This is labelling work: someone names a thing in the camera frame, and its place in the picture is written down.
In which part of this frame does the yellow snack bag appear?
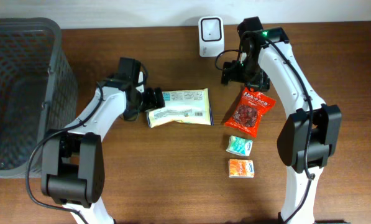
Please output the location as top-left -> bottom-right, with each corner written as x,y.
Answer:
147,88 -> 214,128

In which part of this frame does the red snack bag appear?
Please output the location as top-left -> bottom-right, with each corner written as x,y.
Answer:
224,88 -> 276,138

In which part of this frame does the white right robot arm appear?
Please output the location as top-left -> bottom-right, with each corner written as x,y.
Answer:
220,17 -> 342,223

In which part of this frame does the grey plastic mesh basket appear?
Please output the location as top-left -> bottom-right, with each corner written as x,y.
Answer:
0,17 -> 78,179

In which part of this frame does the orange tissue pack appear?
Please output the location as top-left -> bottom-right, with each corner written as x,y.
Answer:
228,159 -> 255,178

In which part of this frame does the white barcode scanner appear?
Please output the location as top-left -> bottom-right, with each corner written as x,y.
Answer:
198,16 -> 224,57

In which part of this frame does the teal tissue pack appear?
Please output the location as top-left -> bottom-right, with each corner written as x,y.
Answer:
226,136 -> 253,156

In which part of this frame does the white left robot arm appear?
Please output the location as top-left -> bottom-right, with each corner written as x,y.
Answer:
37,57 -> 165,223

